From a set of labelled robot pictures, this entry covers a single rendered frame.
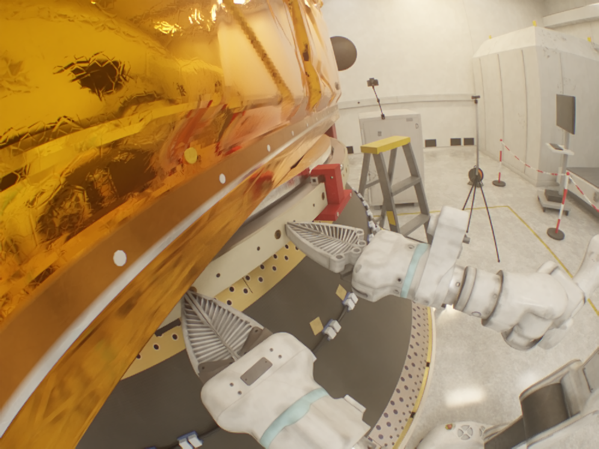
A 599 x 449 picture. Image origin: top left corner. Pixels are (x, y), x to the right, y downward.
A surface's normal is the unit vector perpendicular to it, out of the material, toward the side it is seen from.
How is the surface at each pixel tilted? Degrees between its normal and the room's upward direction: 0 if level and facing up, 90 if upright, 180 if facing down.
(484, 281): 21
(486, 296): 49
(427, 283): 60
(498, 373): 0
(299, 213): 90
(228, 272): 90
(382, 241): 4
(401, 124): 90
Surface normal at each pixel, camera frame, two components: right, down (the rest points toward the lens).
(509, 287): -0.26, -0.63
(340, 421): 0.31, -0.93
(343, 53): -0.21, 0.47
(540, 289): -0.22, -0.82
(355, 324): 0.64, -0.33
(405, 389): 0.43, -0.58
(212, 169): 0.96, -0.04
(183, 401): 0.41, -0.18
